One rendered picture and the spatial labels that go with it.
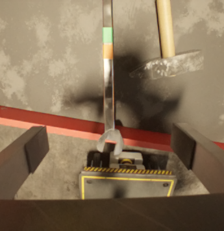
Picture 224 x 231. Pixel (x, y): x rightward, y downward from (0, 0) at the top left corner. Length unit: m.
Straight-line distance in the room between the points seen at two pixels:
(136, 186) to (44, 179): 0.94
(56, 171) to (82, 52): 1.50
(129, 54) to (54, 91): 0.14
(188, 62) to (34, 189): 1.86
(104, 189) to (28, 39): 1.14
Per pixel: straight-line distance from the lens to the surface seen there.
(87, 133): 0.27
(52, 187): 1.87
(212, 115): 0.35
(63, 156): 1.56
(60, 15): 0.28
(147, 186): 1.30
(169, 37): 0.26
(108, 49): 0.24
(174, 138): 0.16
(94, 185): 1.27
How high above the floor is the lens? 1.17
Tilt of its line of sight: 66 degrees down
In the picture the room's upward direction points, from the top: 180 degrees counter-clockwise
